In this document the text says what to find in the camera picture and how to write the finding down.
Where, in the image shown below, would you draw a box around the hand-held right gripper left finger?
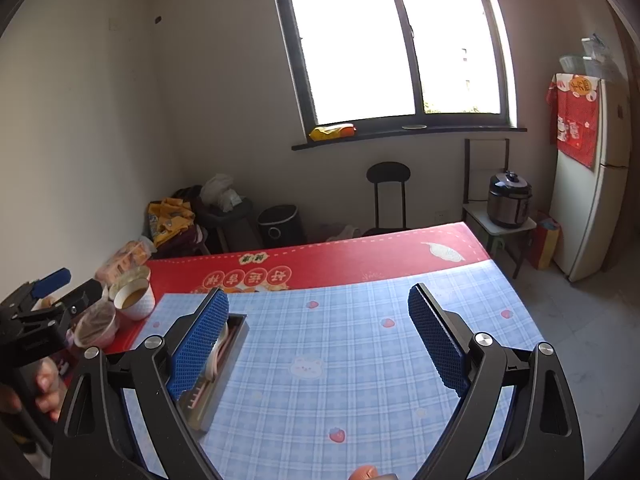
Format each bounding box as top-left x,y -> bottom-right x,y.
50,290 -> 230,480

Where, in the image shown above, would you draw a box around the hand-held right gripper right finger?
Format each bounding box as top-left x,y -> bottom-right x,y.
407,283 -> 585,480

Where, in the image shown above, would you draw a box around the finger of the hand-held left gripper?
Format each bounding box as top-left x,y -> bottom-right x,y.
29,268 -> 71,297
54,279 -> 104,319

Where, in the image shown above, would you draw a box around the perforated steel utensil tray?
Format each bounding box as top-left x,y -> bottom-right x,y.
177,312 -> 250,434

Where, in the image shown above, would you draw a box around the person's left hand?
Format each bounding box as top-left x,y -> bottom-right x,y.
32,360 -> 68,423

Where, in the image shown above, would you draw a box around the person's right hand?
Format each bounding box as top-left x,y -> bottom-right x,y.
349,465 -> 399,480

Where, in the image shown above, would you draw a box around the glass bowl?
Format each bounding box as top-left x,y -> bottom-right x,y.
75,301 -> 120,349

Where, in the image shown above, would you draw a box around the white bowl of soup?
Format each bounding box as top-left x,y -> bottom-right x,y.
109,277 -> 155,322

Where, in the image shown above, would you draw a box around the orange biscuit packet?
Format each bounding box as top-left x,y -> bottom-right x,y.
96,240 -> 156,282

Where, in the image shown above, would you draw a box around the blue plaid table mat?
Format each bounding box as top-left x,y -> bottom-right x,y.
122,260 -> 549,480

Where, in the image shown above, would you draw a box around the pile of clothes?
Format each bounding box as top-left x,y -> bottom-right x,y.
147,187 -> 211,257

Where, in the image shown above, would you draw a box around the dark storage bin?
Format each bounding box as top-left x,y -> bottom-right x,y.
200,200 -> 257,254

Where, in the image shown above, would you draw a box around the small white table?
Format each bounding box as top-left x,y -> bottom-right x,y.
462,204 -> 539,279

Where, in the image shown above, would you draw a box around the red printed tablecloth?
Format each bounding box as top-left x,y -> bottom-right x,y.
102,220 -> 493,357

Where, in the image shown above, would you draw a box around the red bag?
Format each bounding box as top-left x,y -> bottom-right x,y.
530,212 -> 562,271

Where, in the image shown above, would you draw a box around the white plastic bag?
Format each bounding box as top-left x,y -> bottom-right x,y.
200,174 -> 244,212

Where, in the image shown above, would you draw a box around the dark metal rack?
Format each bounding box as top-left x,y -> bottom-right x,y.
462,137 -> 511,207

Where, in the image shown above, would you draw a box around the black round stool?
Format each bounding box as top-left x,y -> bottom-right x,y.
366,161 -> 412,237

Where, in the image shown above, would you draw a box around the white fridge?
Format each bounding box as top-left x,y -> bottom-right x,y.
547,77 -> 632,284

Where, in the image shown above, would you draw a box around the yellow packet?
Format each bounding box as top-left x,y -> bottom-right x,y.
309,124 -> 357,142

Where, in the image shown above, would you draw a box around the red printed cloth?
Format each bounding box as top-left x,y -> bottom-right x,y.
546,74 -> 601,169

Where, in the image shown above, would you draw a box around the dark framed window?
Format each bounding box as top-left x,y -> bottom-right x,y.
267,0 -> 529,152

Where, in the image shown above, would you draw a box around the clear plastic containers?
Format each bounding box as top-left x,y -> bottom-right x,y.
559,35 -> 614,79

